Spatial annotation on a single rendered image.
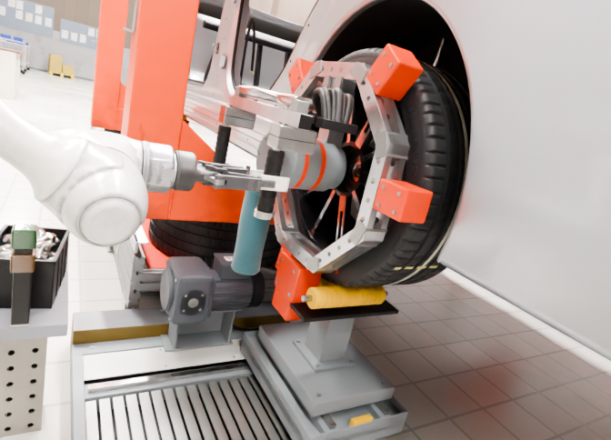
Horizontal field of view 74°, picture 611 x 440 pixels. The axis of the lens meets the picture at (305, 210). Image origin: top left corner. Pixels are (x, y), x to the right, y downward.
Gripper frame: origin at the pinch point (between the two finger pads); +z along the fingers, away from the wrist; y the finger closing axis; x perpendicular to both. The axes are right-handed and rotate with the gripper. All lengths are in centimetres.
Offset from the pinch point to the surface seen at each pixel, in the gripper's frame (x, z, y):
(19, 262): -23, -44, -10
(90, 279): -83, -23, -119
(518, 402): -83, 134, 4
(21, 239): -18.8, -43.4, -10.2
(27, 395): -71, -42, -30
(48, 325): -38, -38, -11
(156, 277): -58, -4, -70
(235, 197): -21, 18, -60
